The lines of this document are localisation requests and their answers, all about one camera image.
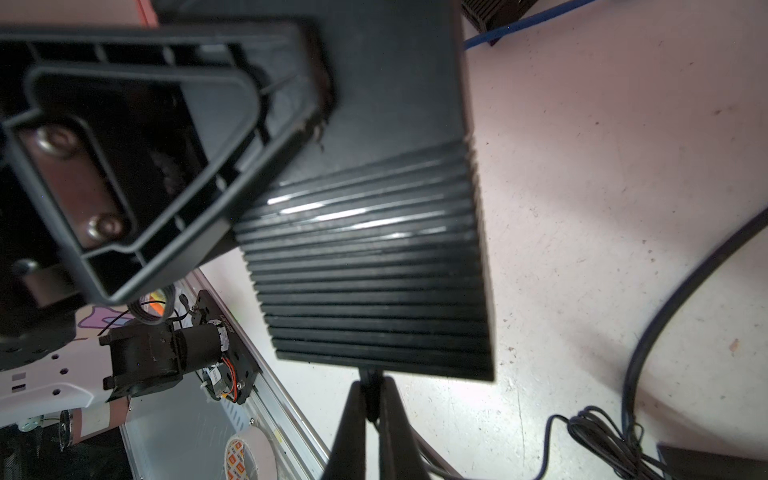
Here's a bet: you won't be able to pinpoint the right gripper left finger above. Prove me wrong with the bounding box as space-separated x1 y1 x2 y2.
1 20 331 304

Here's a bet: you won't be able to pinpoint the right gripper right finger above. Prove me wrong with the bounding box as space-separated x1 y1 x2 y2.
322 368 430 480

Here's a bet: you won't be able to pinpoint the black power adapter right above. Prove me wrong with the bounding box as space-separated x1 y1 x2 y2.
536 406 767 479

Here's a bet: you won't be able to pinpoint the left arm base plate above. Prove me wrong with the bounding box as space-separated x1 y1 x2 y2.
178 290 261 405

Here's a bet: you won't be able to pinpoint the aluminium front rail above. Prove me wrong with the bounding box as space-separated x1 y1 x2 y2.
120 270 329 479

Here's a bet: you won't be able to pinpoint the blue ethernet cable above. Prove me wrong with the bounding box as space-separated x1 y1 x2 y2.
463 0 601 52

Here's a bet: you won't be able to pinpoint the black ethernet cable right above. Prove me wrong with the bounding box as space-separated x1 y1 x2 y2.
620 206 768 445

